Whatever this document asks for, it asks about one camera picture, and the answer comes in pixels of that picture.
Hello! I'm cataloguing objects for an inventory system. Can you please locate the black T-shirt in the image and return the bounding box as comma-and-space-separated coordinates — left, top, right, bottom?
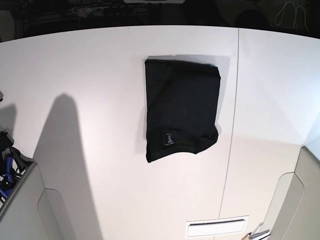
144, 59, 221, 163

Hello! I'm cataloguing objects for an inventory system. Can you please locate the grey tool with orange tip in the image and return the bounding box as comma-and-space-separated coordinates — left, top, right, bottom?
241, 222, 271, 240

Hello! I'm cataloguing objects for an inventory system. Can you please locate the blue and black clamps pile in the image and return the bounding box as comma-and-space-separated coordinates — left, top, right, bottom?
0, 131, 34, 204

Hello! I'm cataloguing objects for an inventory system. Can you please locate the left grey chair panel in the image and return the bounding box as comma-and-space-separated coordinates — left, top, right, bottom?
0, 163, 77, 240

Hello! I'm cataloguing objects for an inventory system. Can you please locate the grey chair panel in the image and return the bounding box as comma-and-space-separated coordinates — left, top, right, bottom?
0, 163, 77, 240
261, 147, 320, 240

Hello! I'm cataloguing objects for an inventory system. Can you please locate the right grey chair panel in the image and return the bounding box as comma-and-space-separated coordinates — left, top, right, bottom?
261, 147, 320, 240

